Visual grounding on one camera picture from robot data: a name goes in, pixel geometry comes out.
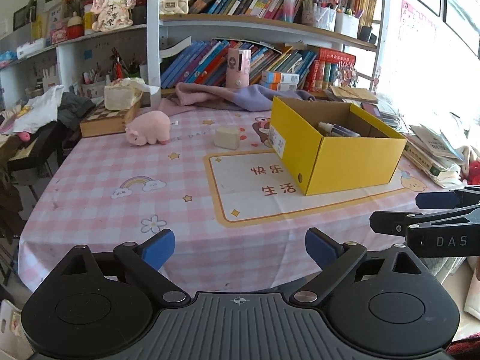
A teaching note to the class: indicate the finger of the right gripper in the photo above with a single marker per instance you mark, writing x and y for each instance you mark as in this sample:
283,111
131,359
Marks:
449,200
397,223

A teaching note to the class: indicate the white blue tube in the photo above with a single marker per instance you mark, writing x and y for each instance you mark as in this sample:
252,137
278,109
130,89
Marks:
340,131

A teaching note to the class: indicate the white bookshelf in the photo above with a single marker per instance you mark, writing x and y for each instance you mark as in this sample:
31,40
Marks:
153,38

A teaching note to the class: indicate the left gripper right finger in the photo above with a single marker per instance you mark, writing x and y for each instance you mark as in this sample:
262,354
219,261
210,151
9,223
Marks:
343,266

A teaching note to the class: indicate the red book set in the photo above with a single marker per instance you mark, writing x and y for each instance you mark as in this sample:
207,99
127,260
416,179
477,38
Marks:
331,68

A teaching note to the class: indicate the cream tissue box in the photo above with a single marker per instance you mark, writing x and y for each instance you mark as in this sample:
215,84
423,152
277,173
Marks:
122,94

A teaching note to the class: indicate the pink doll ornament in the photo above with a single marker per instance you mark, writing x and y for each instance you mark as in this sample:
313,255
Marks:
112,15

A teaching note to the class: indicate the pink checkered tablecloth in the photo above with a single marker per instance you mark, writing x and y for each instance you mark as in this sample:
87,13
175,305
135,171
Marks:
238,217

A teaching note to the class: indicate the yellow cardboard box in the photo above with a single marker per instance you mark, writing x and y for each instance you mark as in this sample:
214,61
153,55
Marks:
321,163

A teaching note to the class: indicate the white spray bottle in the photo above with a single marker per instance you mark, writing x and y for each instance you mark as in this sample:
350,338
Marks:
326,127

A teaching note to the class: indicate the cream heart block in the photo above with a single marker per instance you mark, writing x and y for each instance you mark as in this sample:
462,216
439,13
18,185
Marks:
227,137

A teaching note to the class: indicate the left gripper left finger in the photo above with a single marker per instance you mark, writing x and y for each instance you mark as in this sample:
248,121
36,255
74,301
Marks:
131,263

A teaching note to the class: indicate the orange white box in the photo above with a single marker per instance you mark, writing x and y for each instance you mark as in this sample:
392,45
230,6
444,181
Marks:
279,81

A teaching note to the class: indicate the pink purple cloth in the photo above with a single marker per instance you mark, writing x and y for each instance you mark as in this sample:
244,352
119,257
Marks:
253,98

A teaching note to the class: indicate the black smartphone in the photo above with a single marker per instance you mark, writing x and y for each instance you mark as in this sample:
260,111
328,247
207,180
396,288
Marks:
372,109

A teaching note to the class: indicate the wooden chess box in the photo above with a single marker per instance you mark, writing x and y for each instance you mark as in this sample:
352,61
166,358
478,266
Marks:
102,122

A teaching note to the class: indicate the stack of books papers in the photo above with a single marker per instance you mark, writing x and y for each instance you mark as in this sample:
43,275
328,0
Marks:
429,151

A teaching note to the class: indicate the pink plush pig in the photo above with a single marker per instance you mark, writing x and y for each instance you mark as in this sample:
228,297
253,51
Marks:
149,129

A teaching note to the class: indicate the white t-shirt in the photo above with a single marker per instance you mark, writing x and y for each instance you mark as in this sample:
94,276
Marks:
39,111

